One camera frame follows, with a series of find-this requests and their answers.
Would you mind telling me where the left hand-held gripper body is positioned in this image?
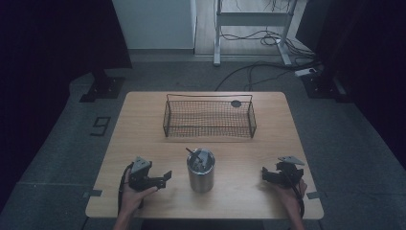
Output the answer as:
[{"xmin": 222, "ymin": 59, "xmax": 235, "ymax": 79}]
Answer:
[{"xmin": 127, "ymin": 155, "xmax": 160, "ymax": 193}]

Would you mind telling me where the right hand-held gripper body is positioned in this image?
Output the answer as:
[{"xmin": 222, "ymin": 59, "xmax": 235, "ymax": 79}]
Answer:
[{"xmin": 275, "ymin": 155, "xmax": 306, "ymax": 188}]

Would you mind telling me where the stainless steel tumbler with lid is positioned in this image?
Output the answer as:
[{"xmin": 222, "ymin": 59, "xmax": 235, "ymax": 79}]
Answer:
[{"xmin": 186, "ymin": 148, "xmax": 216, "ymax": 194}]

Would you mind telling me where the wire mesh basket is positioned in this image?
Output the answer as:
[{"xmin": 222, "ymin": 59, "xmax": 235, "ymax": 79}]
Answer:
[{"xmin": 162, "ymin": 93, "xmax": 259, "ymax": 140}]

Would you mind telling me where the person's right hand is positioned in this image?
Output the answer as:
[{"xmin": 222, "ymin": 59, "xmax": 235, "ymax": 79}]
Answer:
[{"xmin": 273, "ymin": 178, "xmax": 308, "ymax": 220}]

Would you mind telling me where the person's left hand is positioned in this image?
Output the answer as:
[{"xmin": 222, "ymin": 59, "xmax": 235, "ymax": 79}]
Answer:
[{"xmin": 120, "ymin": 170, "xmax": 159, "ymax": 219}]

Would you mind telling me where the dark drinking straw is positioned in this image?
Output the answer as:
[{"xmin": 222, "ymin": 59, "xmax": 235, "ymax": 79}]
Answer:
[{"xmin": 185, "ymin": 147, "xmax": 203, "ymax": 162}]

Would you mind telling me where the black stand base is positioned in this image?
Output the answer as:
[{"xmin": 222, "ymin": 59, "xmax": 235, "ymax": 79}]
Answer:
[
  {"xmin": 79, "ymin": 69, "xmax": 126, "ymax": 104},
  {"xmin": 300, "ymin": 71, "xmax": 353, "ymax": 104}
]

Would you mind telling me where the white power strip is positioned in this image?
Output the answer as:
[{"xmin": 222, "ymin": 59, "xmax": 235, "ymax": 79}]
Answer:
[{"xmin": 294, "ymin": 67, "xmax": 318, "ymax": 78}]

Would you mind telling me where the dark curtain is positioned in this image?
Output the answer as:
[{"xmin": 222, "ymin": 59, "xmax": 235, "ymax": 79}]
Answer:
[
  {"xmin": 0, "ymin": 0, "xmax": 133, "ymax": 212},
  {"xmin": 295, "ymin": 0, "xmax": 406, "ymax": 171}
]

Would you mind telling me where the white cabinet panel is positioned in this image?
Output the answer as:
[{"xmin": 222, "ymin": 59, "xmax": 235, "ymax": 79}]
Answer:
[{"xmin": 111, "ymin": 0, "xmax": 197, "ymax": 55}]

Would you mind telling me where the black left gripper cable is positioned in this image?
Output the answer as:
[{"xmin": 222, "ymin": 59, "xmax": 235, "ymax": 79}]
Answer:
[{"xmin": 117, "ymin": 162, "xmax": 134, "ymax": 216}]

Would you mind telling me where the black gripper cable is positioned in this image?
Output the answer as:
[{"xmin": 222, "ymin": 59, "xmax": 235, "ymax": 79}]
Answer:
[
  {"xmin": 117, "ymin": 162, "xmax": 134, "ymax": 216},
  {"xmin": 284, "ymin": 173, "xmax": 305, "ymax": 219}
]

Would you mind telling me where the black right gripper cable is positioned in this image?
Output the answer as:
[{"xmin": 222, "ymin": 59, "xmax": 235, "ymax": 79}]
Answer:
[{"xmin": 284, "ymin": 173, "xmax": 305, "ymax": 219}]

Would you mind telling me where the bundle of black floor cables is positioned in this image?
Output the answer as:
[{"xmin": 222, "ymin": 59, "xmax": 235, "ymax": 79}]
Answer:
[{"xmin": 214, "ymin": 0, "xmax": 324, "ymax": 92}]

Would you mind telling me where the white desk frame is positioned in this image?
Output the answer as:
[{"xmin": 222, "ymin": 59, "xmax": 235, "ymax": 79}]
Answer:
[{"xmin": 213, "ymin": 0, "xmax": 304, "ymax": 67}]

